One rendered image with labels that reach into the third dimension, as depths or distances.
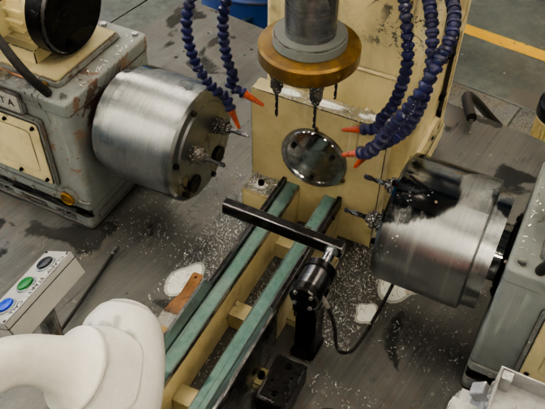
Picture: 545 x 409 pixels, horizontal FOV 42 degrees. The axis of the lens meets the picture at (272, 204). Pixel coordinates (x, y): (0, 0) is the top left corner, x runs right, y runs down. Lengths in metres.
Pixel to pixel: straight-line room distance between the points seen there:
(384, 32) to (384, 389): 0.68
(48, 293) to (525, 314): 0.79
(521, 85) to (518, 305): 2.43
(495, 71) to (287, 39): 2.49
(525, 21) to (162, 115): 2.92
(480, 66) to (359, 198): 2.21
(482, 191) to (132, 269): 0.76
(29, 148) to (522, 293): 1.03
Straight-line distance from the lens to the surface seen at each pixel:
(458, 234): 1.24
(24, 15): 1.47
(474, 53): 3.74
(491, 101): 2.73
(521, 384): 1.10
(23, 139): 1.60
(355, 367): 1.44
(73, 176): 1.60
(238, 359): 1.30
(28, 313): 1.24
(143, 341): 0.86
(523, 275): 1.18
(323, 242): 1.32
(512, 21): 4.05
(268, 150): 1.55
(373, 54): 1.46
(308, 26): 1.19
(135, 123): 1.43
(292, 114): 1.46
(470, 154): 1.90
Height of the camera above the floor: 2.03
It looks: 46 degrees down
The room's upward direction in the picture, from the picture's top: 1 degrees clockwise
